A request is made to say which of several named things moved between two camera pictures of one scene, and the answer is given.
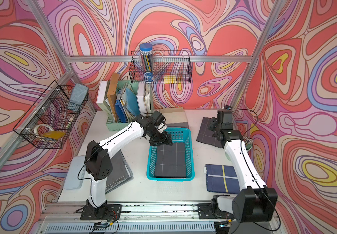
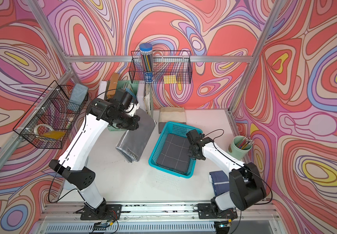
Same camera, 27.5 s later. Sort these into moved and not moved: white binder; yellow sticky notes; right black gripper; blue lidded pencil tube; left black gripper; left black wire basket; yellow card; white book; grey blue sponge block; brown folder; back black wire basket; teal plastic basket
Moved: right black gripper; left black gripper; teal plastic basket
Not moved: yellow card; left black wire basket; grey blue sponge block; white binder; back black wire basket; yellow sticky notes; blue lidded pencil tube; brown folder; white book
